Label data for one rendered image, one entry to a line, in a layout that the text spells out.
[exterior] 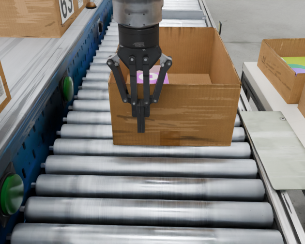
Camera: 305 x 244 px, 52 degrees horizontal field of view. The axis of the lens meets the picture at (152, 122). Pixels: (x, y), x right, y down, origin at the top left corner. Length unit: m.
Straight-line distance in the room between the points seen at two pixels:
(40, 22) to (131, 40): 0.58
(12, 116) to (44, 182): 0.16
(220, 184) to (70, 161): 0.34
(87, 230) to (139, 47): 0.34
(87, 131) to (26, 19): 0.45
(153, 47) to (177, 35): 0.46
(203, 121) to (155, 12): 0.30
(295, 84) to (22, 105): 0.72
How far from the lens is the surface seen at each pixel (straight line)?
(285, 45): 1.24
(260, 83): 1.11
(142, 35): 0.56
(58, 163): 0.76
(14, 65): 0.94
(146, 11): 0.54
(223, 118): 0.74
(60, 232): 0.62
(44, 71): 0.84
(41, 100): 0.75
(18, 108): 0.70
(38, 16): 1.10
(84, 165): 0.74
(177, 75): 1.08
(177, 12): 1.75
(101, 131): 0.83
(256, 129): 0.86
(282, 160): 0.78
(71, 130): 0.85
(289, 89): 1.00
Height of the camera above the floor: 1.23
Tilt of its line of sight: 35 degrees down
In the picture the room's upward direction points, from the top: straight up
